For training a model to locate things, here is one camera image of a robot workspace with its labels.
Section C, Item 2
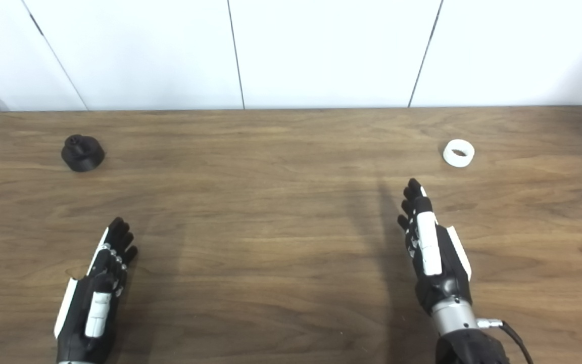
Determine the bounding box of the white and black left hand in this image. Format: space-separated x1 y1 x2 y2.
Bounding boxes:
54 217 138 364

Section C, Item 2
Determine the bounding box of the white and black right hand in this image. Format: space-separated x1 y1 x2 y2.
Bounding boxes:
397 178 479 337

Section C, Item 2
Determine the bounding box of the white plastic ring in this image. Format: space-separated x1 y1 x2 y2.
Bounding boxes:
443 139 475 168

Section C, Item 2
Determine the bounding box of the round black plastic part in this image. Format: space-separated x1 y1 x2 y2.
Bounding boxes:
61 134 106 172

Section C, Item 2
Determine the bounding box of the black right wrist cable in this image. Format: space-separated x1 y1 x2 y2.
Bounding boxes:
477 317 535 364

